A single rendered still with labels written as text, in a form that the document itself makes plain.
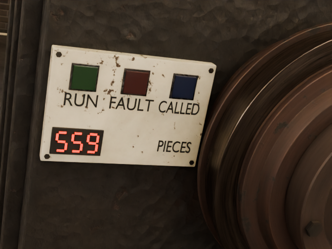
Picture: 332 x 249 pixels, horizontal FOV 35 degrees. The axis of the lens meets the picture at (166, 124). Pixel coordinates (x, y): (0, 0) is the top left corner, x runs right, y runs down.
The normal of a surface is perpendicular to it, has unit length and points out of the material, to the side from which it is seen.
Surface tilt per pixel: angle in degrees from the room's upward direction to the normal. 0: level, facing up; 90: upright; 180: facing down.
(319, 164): 68
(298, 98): 90
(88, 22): 90
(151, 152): 90
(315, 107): 51
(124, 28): 90
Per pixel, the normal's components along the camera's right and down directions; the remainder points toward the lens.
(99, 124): 0.30, 0.36
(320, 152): -0.73, -0.52
